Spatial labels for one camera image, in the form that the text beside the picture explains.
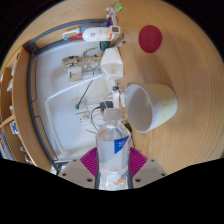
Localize clear plastic water bottle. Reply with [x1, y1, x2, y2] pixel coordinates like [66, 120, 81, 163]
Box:
[95, 108, 132, 192]

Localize white lotion pump bottle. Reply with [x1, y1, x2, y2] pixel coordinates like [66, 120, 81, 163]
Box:
[70, 25, 116, 43]

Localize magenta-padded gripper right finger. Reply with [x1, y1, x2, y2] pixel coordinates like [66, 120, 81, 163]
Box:
[128, 146, 168, 190]

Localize small white computer mouse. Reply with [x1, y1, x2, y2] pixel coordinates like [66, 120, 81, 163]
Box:
[111, 90, 122, 108]

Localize wooden shelf unit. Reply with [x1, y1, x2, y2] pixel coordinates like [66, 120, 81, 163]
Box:
[0, 46, 59, 168]

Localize white desk lamp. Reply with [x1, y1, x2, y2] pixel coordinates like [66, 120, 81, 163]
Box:
[44, 73, 121, 156]

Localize flat round red coaster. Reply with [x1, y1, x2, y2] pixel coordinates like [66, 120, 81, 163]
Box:
[138, 24, 164, 54]

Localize cream ceramic mug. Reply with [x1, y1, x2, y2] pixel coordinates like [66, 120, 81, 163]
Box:
[124, 82, 179, 134]

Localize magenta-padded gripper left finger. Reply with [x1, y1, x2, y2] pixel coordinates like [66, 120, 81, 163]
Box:
[58, 148, 100, 190]

